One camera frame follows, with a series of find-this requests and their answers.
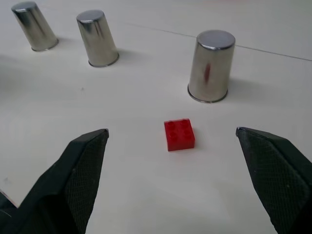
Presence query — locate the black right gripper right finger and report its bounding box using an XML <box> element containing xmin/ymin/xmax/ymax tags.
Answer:
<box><xmin>235</xmin><ymin>126</ymin><xmax>312</xmax><ymax>234</ymax></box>

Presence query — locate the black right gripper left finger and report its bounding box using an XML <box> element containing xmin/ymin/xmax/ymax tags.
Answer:
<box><xmin>0</xmin><ymin>128</ymin><xmax>110</xmax><ymax>234</ymax></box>

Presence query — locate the red toy building brick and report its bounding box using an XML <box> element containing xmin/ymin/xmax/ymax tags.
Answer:
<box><xmin>163</xmin><ymin>118</ymin><xmax>196</xmax><ymax>152</ymax></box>

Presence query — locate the steel cup upside down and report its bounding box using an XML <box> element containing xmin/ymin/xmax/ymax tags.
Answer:
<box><xmin>187</xmin><ymin>29</ymin><xmax>236</xmax><ymax>104</ymax></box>
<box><xmin>76</xmin><ymin>9</ymin><xmax>120</xmax><ymax>68</ymax></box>
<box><xmin>11</xmin><ymin>1</ymin><xmax>59</xmax><ymax>52</ymax></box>

